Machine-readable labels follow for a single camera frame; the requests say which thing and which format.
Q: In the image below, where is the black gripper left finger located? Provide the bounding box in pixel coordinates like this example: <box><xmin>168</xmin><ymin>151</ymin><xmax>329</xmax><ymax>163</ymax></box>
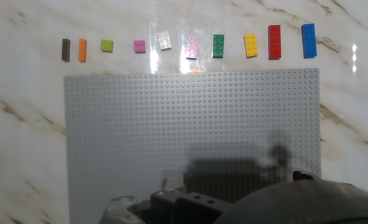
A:
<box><xmin>149</xmin><ymin>173</ymin><xmax>234</xmax><ymax>224</ymax></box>

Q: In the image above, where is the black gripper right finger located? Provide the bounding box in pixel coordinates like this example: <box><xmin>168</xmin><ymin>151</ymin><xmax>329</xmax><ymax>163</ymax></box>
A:
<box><xmin>292</xmin><ymin>170</ymin><xmax>320</xmax><ymax>183</ymax></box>

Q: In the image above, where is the blue long Lego brick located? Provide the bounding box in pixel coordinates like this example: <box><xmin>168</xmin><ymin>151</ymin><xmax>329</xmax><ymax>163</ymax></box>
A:
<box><xmin>300</xmin><ymin>23</ymin><xmax>318</xmax><ymax>59</ymax></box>

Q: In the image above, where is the red long Lego brick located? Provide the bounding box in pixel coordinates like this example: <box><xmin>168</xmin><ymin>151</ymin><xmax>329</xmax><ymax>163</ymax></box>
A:
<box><xmin>267</xmin><ymin>24</ymin><xmax>282</xmax><ymax>60</ymax></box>

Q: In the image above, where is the yellow Lego brick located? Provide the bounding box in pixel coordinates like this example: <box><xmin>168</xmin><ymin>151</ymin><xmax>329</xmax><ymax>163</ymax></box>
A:
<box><xmin>243</xmin><ymin>33</ymin><xmax>259</xmax><ymax>58</ymax></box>

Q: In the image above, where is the grey Lego baseplate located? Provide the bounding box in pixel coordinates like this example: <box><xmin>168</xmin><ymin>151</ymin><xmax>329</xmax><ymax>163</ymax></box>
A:
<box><xmin>63</xmin><ymin>67</ymin><xmax>322</xmax><ymax>224</ymax></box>

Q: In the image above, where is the light pink Lego brick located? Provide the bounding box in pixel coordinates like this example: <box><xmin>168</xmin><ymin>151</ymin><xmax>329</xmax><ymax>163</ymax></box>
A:
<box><xmin>185</xmin><ymin>35</ymin><xmax>200</xmax><ymax>60</ymax></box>

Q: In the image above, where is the magenta square Lego brick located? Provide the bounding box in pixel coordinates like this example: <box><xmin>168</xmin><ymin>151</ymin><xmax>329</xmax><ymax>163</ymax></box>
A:
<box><xmin>133</xmin><ymin>40</ymin><xmax>147</xmax><ymax>54</ymax></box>

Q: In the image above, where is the white Lego brick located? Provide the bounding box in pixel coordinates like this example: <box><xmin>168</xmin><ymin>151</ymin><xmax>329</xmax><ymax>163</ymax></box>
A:
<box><xmin>157</xmin><ymin>30</ymin><xmax>173</xmax><ymax>52</ymax></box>

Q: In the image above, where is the lime green square Lego brick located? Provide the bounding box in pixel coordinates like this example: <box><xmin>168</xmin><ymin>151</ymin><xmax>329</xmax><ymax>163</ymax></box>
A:
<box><xmin>100</xmin><ymin>39</ymin><xmax>114</xmax><ymax>53</ymax></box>

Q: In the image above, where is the orange narrow Lego brick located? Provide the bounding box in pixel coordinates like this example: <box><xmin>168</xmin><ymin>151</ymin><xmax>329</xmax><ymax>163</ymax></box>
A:
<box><xmin>78</xmin><ymin>38</ymin><xmax>88</xmax><ymax>63</ymax></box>

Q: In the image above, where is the black narrow Lego brick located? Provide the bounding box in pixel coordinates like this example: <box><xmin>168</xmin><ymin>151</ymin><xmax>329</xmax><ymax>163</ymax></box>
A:
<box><xmin>61</xmin><ymin>38</ymin><xmax>71</xmax><ymax>63</ymax></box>

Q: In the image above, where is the white marble pattern board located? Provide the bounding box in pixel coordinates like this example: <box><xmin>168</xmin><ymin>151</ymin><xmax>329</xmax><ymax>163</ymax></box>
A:
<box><xmin>0</xmin><ymin>0</ymin><xmax>368</xmax><ymax>224</ymax></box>

